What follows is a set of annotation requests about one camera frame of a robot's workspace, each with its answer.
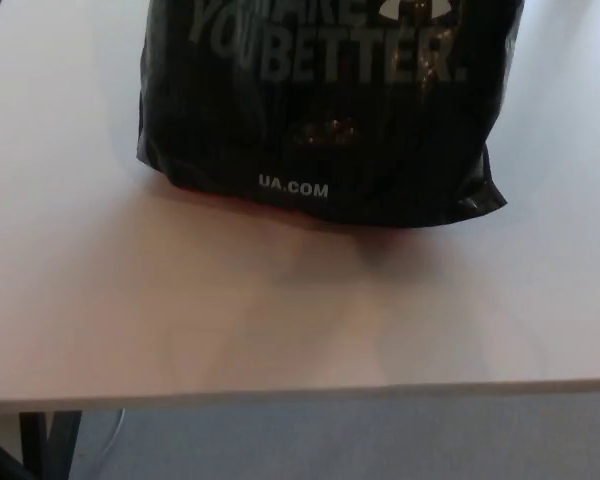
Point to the black table leg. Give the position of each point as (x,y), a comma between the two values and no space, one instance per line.
(52,445)

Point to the black Under Armour plastic bag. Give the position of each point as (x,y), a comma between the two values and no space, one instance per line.
(330,110)

